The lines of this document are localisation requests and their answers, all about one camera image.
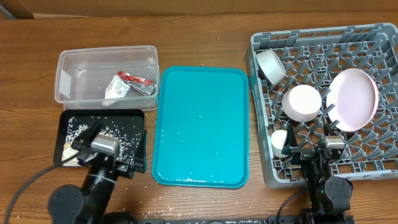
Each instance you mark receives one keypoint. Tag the cream white cup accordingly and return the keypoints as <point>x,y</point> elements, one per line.
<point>277,142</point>

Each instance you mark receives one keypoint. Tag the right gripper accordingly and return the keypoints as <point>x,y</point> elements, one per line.
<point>311,152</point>

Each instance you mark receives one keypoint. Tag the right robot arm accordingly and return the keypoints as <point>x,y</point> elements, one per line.
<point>329,195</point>

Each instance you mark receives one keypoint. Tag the teal plastic tray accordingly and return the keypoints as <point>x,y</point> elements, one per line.
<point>202,128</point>

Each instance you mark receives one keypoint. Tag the clear plastic bin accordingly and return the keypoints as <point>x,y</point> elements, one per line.
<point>83,77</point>

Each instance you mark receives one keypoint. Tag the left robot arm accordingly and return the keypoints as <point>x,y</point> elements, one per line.
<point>88,203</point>

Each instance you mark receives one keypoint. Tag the pink white bowl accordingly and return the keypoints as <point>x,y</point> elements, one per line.
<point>302,103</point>

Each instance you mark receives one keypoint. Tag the white round plate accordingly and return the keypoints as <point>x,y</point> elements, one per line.
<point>353,99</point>

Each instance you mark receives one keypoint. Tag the grey bowl with rice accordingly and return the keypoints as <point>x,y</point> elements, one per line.
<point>271,66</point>

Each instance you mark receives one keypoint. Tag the black tray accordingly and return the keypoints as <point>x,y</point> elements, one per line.
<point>126,125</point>

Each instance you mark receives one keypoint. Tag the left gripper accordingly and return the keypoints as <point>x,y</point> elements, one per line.
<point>140,162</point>

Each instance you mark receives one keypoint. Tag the red foil wrapper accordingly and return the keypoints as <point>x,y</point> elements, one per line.
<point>142,85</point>

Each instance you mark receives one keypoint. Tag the grey dishwasher rack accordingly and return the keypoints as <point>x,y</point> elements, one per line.
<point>315,57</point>

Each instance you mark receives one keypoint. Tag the white napkin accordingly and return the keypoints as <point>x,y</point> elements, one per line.
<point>117,88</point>

